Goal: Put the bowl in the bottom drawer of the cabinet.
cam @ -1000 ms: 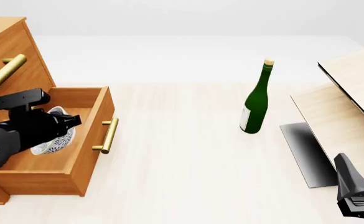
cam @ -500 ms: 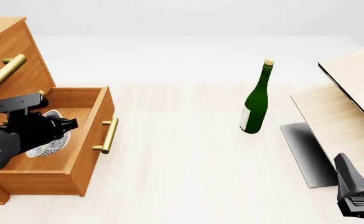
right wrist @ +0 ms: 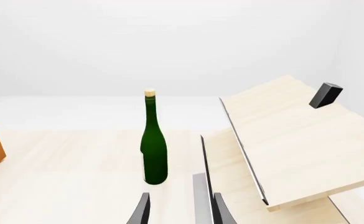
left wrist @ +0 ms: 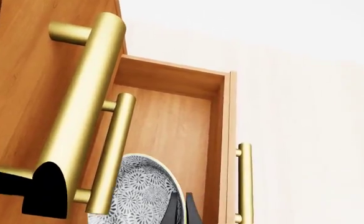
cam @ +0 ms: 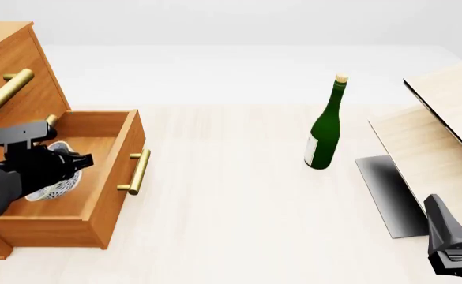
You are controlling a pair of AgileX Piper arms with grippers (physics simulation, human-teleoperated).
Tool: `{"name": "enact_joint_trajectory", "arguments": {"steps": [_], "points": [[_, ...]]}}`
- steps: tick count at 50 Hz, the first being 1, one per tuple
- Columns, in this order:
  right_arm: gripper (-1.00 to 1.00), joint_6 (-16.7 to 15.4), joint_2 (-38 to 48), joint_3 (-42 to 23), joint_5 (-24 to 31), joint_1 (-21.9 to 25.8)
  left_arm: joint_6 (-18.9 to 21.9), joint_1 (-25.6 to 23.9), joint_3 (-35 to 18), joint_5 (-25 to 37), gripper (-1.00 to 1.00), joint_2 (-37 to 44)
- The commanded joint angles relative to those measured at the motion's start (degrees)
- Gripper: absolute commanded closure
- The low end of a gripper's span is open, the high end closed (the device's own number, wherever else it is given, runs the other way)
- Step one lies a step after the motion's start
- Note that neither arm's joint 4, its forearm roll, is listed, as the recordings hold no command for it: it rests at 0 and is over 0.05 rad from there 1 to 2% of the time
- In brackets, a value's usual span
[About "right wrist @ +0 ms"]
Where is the pale wooden wine rack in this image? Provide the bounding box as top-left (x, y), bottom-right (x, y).
top-left (192, 74), bottom-right (364, 224)

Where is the green wine bottle with cork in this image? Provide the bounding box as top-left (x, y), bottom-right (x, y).
top-left (140, 88), bottom-right (169, 186)

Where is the black block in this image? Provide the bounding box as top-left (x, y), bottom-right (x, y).
top-left (308, 82), bottom-right (344, 110)

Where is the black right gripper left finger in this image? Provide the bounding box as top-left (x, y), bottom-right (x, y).
top-left (126, 192), bottom-right (151, 224)

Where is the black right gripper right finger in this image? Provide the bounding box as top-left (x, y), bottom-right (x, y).
top-left (213, 192), bottom-right (238, 224)

